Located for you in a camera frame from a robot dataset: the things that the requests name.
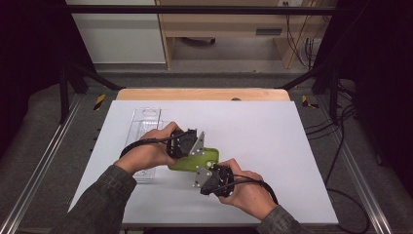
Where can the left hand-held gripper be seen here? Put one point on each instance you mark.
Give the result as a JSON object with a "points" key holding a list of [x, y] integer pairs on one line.
{"points": [[183, 144]]}

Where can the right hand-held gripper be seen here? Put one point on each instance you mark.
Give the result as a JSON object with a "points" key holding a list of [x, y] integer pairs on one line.
{"points": [[216, 180]]}

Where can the green phone case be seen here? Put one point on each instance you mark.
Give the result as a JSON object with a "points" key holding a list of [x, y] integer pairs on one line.
{"points": [[188, 164]]}

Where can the person's left hand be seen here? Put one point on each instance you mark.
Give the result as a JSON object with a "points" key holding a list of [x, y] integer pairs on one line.
{"points": [[147, 154]]}

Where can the person's right hand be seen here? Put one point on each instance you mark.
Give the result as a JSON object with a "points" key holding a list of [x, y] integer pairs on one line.
{"points": [[250, 195]]}

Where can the clear plastic tray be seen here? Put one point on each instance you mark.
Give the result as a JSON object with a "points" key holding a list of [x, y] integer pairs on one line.
{"points": [[146, 118]]}

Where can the wooden table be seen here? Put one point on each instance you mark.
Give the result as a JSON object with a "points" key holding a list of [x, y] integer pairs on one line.
{"points": [[195, 94]]}

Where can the yellow black striped tape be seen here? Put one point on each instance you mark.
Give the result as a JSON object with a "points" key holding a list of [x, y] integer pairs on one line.
{"points": [[306, 101], [99, 101]]}

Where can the dark object under desk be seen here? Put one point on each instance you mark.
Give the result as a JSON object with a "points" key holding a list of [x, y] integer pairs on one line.
{"points": [[198, 41]]}

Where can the white cabinet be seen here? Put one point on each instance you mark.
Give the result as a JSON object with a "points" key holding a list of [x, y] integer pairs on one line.
{"points": [[120, 35]]}

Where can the light wooden desk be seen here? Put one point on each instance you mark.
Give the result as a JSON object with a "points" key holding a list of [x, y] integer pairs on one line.
{"points": [[224, 22]]}

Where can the black metal stand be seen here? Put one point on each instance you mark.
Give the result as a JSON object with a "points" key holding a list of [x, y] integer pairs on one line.
{"points": [[65, 91], [333, 94]]}

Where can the black curtain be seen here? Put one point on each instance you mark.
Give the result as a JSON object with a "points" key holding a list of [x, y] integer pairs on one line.
{"points": [[29, 65], [383, 81]]}

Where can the black horizontal frame bar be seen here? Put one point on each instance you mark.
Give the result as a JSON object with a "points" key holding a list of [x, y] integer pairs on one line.
{"points": [[195, 9]]}

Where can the silver metal rail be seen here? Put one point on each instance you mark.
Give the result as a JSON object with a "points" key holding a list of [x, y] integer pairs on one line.
{"points": [[39, 165], [357, 169]]}

